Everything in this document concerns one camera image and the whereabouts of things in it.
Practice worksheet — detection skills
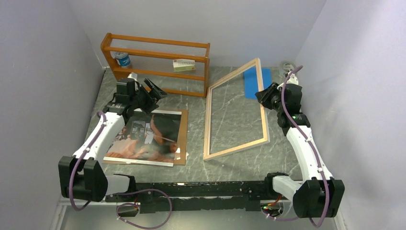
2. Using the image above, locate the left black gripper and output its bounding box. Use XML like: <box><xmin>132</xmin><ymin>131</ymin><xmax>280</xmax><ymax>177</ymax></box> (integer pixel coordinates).
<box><xmin>130</xmin><ymin>78</ymin><xmax>169</xmax><ymax>115</ymax></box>

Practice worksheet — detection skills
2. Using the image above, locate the printed photo of people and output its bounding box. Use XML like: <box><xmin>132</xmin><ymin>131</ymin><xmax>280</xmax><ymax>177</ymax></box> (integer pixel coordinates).
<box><xmin>103</xmin><ymin>109</ymin><xmax>183</xmax><ymax>167</ymax></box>

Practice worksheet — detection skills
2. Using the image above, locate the wooden picture frame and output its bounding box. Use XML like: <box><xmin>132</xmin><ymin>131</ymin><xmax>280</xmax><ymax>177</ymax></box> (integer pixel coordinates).
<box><xmin>203</xmin><ymin>57</ymin><xmax>270</xmax><ymax>161</ymax></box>

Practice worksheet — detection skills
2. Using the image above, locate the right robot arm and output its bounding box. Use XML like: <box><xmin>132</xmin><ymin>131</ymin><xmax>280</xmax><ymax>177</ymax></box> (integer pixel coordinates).
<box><xmin>255</xmin><ymin>82</ymin><xmax>345</xmax><ymax>219</ymax></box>

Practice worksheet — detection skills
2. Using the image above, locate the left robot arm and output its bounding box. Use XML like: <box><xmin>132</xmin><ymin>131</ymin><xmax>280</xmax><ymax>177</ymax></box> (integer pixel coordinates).
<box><xmin>58</xmin><ymin>78</ymin><xmax>168</xmax><ymax>210</ymax></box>

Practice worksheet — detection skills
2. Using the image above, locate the blue foam mat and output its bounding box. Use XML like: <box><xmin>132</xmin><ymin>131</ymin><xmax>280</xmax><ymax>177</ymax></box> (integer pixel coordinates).
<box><xmin>243</xmin><ymin>68</ymin><xmax>272</xmax><ymax>99</ymax></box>

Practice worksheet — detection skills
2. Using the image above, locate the clear tape roll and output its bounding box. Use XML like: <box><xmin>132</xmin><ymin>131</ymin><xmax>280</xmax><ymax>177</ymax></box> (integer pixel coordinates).
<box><xmin>278</xmin><ymin>61</ymin><xmax>296</xmax><ymax>78</ymax></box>

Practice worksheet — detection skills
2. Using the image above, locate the orange wooden shelf rack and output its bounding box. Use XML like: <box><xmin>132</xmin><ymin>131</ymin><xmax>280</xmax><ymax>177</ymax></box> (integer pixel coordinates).
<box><xmin>100</xmin><ymin>33</ymin><xmax>210</xmax><ymax>97</ymax></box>

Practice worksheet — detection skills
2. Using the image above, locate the small white green box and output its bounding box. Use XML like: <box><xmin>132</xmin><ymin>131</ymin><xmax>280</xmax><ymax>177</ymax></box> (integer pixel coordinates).
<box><xmin>172</xmin><ymin>59</ymin><xmax>195</xmax><ymax>72</ymax></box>

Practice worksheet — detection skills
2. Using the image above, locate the blue white small jar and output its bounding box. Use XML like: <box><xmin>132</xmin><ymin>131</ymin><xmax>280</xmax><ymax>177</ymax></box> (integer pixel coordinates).
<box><xmin>114</xmin><ymin>51</ymin><xmax>131</xmax><ymax>67</ymax></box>

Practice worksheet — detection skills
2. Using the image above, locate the brown cardboard backing board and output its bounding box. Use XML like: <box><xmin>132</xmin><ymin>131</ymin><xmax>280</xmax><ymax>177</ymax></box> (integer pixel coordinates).
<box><xmin>103</xmin><ymin>109</ymin><xmax>189</xmax><ymax>166</ymax></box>

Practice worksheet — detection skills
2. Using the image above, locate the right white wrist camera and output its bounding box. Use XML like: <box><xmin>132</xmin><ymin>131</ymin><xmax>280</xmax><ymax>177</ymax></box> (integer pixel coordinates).
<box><xmin>277</xmin><ymin>74</ymin><xmax>299</xmax><ymax>91</ymax></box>

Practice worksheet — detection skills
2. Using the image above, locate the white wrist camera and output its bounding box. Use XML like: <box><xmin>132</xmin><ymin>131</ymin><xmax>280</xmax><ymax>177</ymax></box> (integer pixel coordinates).
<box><xmin>277</xmin><ymin>74</ymin><xmax>299</xmax><ymax>91</ymax></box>
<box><xmin>127</xmin><ymin>72</ymin><xmax>138</xmax><ymax>81</ymax></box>

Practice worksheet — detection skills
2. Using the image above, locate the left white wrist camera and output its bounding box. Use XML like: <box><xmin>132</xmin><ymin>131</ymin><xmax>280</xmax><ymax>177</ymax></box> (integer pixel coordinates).
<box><xmin>127</xmin><ymin>72</ymin><xmax>138</xmax><ymax>81</ymax></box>

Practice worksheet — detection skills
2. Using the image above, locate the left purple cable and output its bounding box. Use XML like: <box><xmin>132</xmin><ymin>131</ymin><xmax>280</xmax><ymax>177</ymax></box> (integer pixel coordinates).
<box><xmin>68</xmin><ymin>110</ymin><xmax>108</xmax><ymax>212</ymax></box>

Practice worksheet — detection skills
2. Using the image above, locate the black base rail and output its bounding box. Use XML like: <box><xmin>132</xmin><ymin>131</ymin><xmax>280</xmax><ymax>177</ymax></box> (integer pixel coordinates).
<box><xmin>105</xmin><ymin>180</ymin><xmax>280</xmax><ymax>214</ymax></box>

